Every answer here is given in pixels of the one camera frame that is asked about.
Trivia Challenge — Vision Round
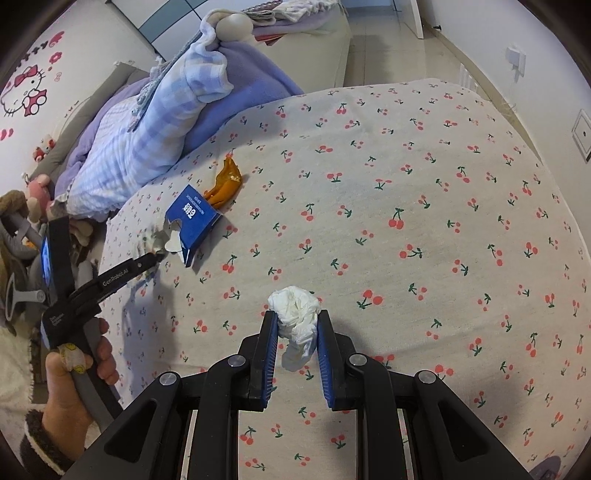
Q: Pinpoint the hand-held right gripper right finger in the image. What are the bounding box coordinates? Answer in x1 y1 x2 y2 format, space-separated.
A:
316 310 533 480

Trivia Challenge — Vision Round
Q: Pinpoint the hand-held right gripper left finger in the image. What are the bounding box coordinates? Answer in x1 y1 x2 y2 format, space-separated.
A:
60 310 280 480

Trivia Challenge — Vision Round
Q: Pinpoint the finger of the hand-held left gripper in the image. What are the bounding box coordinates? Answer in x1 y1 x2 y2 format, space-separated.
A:
40 219 75 302
91 251 166 302

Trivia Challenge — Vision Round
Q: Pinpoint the small white tissue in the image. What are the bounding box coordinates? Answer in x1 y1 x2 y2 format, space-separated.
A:
267 285 322 373

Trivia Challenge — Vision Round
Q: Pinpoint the blue cardboard box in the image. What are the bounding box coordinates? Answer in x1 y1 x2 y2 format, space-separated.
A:
154 183 225 269

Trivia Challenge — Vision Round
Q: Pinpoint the person's left forearm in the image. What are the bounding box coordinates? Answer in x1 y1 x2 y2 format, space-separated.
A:
20 408 91 479

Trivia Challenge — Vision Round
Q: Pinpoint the person's left hand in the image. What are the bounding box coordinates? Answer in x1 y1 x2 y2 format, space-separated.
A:
43 320 121 459

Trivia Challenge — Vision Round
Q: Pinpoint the grey swivel chair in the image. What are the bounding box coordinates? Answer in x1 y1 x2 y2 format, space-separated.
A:
0 211 99 334

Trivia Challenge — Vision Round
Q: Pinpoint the pink plush toy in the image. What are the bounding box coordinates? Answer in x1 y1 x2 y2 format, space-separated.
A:
25 172 57 209

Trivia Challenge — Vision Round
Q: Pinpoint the brown plush toy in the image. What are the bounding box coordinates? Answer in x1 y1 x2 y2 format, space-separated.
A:
0 189 29 219

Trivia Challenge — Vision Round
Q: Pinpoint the small white cat plush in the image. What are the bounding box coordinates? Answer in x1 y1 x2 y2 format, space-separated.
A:
32 133 59 162

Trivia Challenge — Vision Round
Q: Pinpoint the blue checked quilt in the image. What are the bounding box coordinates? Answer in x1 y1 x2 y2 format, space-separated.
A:
66 9 237 223

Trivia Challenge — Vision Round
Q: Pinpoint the orange plastic wrapper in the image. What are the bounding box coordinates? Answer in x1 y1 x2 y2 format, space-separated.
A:
204 157 243 206

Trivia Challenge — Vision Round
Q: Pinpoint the grey headboard cushion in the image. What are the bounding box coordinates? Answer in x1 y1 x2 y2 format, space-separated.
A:
41 60 154 177

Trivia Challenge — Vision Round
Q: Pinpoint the purple blanket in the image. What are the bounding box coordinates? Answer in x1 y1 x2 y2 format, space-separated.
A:
51 41 306 186

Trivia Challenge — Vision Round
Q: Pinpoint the teal and white wardrobe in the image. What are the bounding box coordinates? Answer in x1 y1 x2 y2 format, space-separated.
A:
113 0 219 62

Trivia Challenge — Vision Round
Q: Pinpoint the beige round plush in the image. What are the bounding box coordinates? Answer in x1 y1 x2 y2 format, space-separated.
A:
216 12 255 43

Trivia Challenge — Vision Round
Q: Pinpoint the white storage bench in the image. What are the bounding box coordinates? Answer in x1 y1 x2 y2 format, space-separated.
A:
255 9 355 89

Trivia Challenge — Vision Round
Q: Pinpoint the pile of folded clothes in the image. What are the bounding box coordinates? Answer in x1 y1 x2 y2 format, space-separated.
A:
240 0 348 43

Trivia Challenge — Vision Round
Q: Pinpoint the cartoon cat wall sticker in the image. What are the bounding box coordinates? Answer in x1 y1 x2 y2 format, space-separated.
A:
0 30 66 140

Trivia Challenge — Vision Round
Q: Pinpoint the white wall panel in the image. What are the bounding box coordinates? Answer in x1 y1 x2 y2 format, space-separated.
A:
571 108 591 163

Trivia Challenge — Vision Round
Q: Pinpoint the white wall socket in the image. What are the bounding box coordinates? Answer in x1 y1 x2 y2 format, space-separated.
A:
505 44 527 77

